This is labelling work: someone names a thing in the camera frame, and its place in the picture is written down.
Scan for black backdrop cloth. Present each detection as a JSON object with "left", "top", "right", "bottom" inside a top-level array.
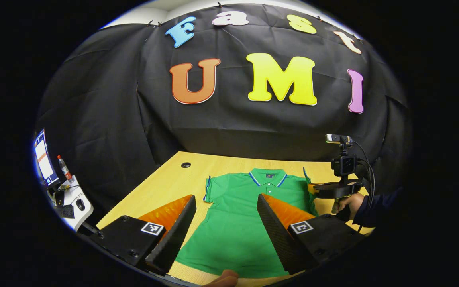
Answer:
[{"left": 34, "top": 2, "right": 413, "bottom": 224}]

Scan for white side table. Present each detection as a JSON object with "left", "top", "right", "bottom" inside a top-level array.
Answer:
[{"left": 47, "top": 175, "right": 94, "bottom": 232}]

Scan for black cable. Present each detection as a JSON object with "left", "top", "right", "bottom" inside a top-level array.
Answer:
[{"left": 351, "top": 140, "right": 376, "bottom": 234}]

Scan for green polo T-shirt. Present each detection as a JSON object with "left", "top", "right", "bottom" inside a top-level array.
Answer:
[{"left": 175, "top": 168, "right": 320, "bottom": 279}]

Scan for red-capped drink bottle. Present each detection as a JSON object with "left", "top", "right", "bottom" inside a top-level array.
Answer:
[{"left": 57, "top": 155, "right": 73, "bottom": 182}]

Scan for computer monitor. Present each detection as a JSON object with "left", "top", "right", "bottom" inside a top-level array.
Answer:
[{"left": 33, "top": 128, "right": 60, "bottom": 187}]

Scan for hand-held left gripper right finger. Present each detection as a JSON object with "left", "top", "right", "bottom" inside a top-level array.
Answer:
[{"left": 256, "top": 193, "right": 367, "bottom": 275}]

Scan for black keyboard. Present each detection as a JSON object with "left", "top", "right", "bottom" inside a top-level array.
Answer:
[{"left": 56, "top": 204, "right": 75, "bottom": 219}]

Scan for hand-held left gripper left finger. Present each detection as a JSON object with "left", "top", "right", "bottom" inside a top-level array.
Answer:
[{"left": 96, "top": 195, "right": 197, "bottom": 275}]

